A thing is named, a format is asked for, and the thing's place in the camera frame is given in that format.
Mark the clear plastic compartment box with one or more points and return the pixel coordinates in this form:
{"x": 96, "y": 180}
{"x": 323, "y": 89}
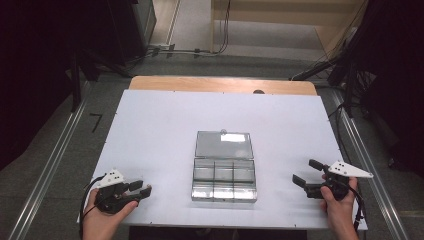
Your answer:
{"x": 223, "y": 173}

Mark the dark cabinet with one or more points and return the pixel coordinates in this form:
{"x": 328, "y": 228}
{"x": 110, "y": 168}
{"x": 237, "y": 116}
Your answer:
{"x": 133, "y": 30}

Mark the black metal stand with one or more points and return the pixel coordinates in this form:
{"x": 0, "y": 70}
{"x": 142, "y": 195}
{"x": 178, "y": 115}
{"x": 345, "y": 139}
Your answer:
{"x": 76, "y": 86}
{"x": 349, "y": 93}

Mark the black curtain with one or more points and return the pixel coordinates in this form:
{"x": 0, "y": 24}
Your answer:
{"x": 33, "y": 66}
{"x": 400, "y": 66}

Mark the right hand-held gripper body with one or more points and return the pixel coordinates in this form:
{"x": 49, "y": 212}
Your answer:
{"x": 348, "y": 170}

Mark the light wooden shelf unit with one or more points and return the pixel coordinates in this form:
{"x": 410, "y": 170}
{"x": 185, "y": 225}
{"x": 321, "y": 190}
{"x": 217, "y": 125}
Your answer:
{"x": 266, "y": 6}

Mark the person's left hand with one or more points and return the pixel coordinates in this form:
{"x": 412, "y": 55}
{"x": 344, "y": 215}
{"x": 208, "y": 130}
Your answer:
{"x": 101, "y": 220}

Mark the metal floor rail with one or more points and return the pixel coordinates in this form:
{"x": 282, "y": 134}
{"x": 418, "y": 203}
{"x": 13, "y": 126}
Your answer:
{"x": 50, "y": 166}
{"x": 370, "y": 166}

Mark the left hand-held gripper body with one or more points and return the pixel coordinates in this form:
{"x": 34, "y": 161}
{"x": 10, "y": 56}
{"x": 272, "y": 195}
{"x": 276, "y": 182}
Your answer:
{"x": 111, "y": 196}

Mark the dark round table grommet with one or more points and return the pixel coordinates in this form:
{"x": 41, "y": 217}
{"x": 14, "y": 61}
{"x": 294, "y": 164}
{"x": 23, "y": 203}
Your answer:
{"x": 258, "y": 92}

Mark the person's right hand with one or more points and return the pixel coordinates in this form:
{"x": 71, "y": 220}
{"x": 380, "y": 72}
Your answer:
{"x": 340, "y": 208}

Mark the black floor tape mark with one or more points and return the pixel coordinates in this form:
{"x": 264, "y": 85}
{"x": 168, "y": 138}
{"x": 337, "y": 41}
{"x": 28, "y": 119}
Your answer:
{"x": 99, "y": 121}

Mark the yellow floor tape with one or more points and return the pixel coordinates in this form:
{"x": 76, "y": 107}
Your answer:
{"x": 411, "y": 213}

